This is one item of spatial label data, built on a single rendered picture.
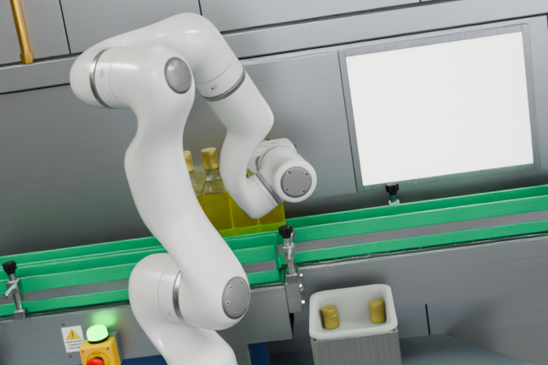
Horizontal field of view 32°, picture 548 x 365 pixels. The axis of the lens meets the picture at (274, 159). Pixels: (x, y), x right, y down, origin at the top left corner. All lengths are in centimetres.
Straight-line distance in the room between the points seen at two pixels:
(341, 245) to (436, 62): 47
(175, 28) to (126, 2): 66
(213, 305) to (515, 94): 98
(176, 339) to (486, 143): 93
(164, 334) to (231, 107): 41
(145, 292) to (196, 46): 43
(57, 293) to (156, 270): 52
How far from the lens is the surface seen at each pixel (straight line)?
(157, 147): 150
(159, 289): 162
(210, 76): 163
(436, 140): 222
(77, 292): 211
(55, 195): 236
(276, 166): 178
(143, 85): 144
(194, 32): 158
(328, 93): 218
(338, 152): 221
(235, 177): 175
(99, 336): 206
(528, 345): 246
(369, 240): 211
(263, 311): 204
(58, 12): 226
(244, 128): 170
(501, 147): 225
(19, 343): 217
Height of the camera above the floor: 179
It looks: 14 degrees down
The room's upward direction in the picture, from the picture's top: 9 degrees counter-clockwise
